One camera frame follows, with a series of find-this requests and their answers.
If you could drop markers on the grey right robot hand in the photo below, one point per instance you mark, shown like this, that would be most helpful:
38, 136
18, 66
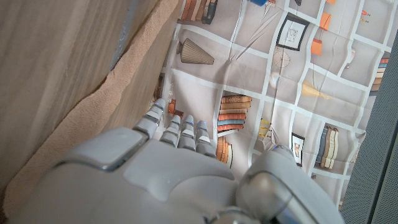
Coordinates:
161, 186

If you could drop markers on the printed bookshelf backdrop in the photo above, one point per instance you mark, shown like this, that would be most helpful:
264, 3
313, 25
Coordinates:
248, 74

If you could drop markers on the dark can with blue lid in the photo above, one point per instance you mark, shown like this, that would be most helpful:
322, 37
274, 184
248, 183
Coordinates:
258, 2

